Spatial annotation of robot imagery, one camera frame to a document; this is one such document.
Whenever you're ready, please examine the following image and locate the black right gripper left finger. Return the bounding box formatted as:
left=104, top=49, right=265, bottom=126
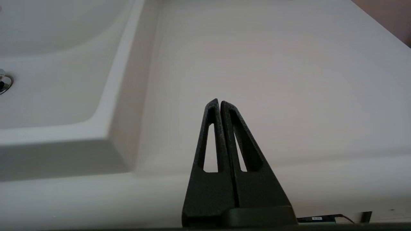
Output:
left=182, top=98, right=239, bottom=229

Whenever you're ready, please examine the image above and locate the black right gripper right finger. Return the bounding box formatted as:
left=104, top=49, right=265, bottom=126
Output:
left=220, top=101, right=298, bottom=227

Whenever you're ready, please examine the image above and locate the beige sink basin countertop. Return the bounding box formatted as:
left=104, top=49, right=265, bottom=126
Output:
left=0, top=0, right=411, bottom=229

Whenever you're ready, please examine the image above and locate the chrome sink drain stopper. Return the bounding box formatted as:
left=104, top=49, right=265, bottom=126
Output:
left=0, top=69, right=13, bottom=95

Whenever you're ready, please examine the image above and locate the black device white label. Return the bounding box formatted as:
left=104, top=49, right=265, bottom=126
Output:
left=297, top=214, right=355, bottom=225

